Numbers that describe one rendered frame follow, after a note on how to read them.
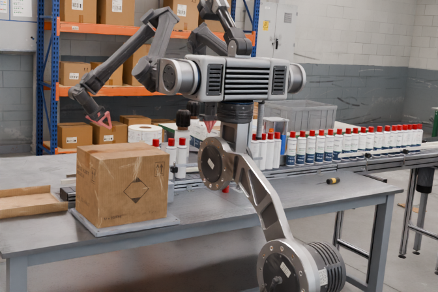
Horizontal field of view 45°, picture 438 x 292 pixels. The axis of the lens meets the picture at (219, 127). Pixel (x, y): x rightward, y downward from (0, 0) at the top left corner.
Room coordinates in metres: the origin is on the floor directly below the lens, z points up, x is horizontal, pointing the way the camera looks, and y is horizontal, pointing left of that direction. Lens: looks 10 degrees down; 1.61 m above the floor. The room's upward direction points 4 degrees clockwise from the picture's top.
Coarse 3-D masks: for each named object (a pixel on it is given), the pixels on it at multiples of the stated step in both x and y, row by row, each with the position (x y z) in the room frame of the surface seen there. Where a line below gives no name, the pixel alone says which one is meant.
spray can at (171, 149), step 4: (168, 140) 2.55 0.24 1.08; (172, 140) 2.54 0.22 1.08; (168, 144) 2.54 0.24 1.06; (172, 144) 2.54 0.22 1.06; (168, 148) 2.53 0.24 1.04; (172, 148) 2.53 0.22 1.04; (176, 148) 2.55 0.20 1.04; (168, 152) 2.53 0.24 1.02; (172, 152) 2.53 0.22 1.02; (172, 156) 2.53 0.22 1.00; (172, 160) 2.53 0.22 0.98; (172, 164) 2.53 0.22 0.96; (172, 176) 2.53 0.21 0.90
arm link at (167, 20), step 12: (156, 12) 2.27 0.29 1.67; (168, 12) 2.22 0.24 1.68; (156, 24) 2.28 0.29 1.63; (168, 24) 2.18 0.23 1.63; (156, 36) 2.13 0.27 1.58; (168, 36) 2.15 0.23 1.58; (156, 48) 2.06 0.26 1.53; (144, 60) 1.98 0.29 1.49; (156, 60) 2.02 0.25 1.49; (132, 72) 1.96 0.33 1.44; (144, 72) 1.93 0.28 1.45
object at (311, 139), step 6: (312, 132) 3.06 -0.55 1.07; (312, 138) 3.06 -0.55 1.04; (306, 144) 3.08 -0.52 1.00; (312, 144) 3.06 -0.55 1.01; (306, 150) 3.07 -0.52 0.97; (312, 150) 3.06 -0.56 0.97; (306, 156) 3.07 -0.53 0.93; (312, 156) 3.06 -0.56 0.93; (306, 162) 3.06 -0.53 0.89; (312, 162) 3.06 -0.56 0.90
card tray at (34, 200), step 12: (0, 192) 2.23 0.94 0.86; (12, 192) 2.26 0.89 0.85; (24, 192) 2.29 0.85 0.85; (36, 192) 2.32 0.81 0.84; (48, 192) 2.35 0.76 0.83; (0, 204) 2.15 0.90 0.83; (12, 204) 2.16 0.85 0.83; (24, 204) 2.17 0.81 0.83; (36, 204) 2.18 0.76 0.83; (48, 204) 2.10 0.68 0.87; (60, 204) 2.13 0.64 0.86; (0, 216) 1.99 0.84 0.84; (12, 216) 2.02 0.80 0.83
